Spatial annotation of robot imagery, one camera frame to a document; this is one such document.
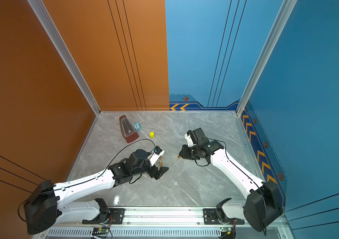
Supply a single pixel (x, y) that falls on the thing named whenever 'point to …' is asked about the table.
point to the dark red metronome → (129, 132)
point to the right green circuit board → (228, 230)
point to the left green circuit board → (100, 230)
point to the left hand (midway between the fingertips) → (163, 160)
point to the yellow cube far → (152, 134)
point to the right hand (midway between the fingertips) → (180, 154)
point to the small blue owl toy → (136, 126)
